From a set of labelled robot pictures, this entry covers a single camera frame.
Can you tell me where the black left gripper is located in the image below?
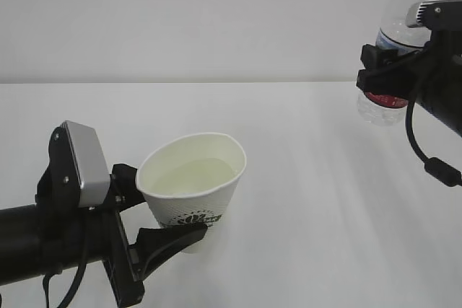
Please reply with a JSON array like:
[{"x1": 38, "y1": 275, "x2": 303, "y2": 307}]
[{"x1": 95, "y1": 163, "x2": 208, "y2": 307}]

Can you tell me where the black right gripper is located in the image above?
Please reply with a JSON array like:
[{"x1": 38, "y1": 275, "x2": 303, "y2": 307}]
[{"x1": 356, "y1": 0, "x2": 462, "y2": 107}]

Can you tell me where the white paper coffee cup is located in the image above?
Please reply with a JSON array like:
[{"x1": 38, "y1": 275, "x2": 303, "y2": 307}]
[{"x1": 135, "y1": 132, "x2": 247, "y2": 254}]

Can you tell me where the clear plastic water bottle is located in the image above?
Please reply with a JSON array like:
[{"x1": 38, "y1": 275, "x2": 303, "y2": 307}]
[{"x1": 357, "y1": 0, "x2": 430, "y2": 126}]

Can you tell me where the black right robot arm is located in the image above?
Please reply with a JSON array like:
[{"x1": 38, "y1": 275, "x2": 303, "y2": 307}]
[{"x1": 356, "y1": 0, "x2": 461, "y2": 134}]

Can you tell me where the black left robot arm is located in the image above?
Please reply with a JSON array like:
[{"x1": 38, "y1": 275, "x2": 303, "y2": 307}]
[{"x1": 1, "y1": 120, "x2": 207, "y2": 307}]

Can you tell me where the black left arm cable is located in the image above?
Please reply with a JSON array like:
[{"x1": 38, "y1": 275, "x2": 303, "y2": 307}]
[{"x1": 39, "y1": 232, "x2": 91, "y2": 308}]

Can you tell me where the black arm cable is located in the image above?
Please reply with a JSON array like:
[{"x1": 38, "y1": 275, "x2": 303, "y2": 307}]
[
  {"x1": 39, "y1": 232, "x2": 91, "y2": 308},
  {"x1": 404, "y1": 66, "x2": 462, "y2": 188}
]

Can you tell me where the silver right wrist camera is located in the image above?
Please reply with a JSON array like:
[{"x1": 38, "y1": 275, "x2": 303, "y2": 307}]
[{"x1": 405, "y1": 0, "x2": 461, "y2": 31}]

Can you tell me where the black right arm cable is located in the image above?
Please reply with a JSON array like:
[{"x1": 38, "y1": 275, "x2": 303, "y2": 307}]
[{"x1": 404, "y1": 66, "x2": 462, "y2": 188}]

